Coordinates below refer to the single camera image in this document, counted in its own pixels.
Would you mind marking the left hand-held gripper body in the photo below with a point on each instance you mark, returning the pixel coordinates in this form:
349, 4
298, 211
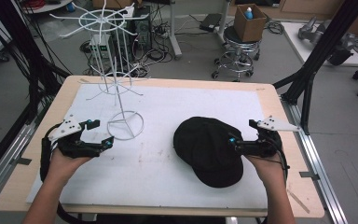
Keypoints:
74, 147

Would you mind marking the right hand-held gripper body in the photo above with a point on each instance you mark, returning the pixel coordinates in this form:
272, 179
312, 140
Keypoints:
261, 146

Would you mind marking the black cap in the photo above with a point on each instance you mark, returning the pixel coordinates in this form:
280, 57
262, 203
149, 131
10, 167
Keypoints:
206, 149

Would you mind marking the person's left hand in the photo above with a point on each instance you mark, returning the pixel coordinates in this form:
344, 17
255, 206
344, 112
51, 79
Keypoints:
63, 165

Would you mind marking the person's right hand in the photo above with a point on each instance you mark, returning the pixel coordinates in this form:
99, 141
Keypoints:
265, 169

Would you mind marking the grey tape strip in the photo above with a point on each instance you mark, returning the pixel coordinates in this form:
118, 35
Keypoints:
21, 161
309, 175

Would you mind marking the white table mat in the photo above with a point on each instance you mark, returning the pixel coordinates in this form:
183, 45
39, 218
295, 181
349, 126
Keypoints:
167, 102

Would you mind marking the white box with green display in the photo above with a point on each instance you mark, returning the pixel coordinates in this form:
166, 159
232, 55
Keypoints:
101, 46

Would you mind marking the chrome stool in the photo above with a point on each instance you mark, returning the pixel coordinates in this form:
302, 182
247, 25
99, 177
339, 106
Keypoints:
239, 46

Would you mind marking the white platform board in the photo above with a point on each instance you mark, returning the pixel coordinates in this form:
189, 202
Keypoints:
295, 43

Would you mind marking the brown cardboard box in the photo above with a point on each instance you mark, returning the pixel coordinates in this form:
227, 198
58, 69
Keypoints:
250, 26

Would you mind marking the black computer tower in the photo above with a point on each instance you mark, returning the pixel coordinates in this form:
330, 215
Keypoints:
141, 31

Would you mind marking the grey table leg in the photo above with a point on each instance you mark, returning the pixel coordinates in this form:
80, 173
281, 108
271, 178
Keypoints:
223, 21
174, 34

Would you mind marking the black flat box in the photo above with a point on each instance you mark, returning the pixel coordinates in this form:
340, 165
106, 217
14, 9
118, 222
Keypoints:
210, 22

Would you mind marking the blue bottle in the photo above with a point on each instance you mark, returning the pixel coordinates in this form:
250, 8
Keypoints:
248, 13

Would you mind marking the grey robot device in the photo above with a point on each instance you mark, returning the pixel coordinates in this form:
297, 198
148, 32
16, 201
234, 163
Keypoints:
341, 43

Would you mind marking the round white table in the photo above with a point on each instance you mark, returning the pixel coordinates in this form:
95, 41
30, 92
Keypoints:
48, 6

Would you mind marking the aluminium rail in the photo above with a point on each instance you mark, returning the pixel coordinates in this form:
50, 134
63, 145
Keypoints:
317, 155
6, 155

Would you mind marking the black metal frame stand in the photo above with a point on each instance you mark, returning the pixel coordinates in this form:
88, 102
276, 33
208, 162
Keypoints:
320, 53

